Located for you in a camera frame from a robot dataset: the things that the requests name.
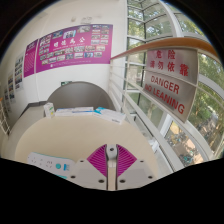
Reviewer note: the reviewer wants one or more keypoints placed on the large glass window wall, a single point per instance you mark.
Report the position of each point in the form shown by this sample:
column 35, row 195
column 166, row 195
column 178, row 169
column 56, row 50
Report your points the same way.
column 150, row 23

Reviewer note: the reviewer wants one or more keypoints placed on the white railing with wooden handrail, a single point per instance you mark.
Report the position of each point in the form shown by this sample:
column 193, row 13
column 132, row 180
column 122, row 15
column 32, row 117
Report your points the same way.
column 160, row 42

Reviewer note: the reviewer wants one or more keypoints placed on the narrow magenta text poster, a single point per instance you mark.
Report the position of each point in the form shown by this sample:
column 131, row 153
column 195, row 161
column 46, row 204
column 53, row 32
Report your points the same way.
column 30, row 58

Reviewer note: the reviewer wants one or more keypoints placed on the long flat white blue box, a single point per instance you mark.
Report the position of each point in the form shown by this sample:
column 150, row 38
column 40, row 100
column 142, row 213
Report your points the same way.
column 110, row 115

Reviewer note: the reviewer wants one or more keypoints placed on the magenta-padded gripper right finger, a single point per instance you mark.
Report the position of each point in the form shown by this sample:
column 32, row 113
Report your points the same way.
column 135, row 175

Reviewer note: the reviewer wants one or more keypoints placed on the small white stair railing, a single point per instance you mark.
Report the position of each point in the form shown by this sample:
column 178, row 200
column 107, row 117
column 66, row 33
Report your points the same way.
column 4, row 118

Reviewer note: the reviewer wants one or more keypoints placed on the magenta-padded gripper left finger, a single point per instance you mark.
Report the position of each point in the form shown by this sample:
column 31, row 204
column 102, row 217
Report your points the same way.
column 88, row 175

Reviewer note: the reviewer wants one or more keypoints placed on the green exit sign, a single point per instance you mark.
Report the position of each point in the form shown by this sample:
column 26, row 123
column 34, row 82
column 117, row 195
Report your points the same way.
column 66, row 83

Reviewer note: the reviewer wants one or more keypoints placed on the large magenta photo poster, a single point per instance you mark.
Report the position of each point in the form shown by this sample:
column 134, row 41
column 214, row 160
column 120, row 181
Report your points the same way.
column 75, row 48

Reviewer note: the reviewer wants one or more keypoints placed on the grey sign with red letters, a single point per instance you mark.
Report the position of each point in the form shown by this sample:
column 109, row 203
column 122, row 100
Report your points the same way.
column 168, row 95

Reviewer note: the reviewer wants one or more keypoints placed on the white photo display board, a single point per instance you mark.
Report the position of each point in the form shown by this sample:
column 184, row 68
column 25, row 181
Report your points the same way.
column 11, row 86
column 19, row 72

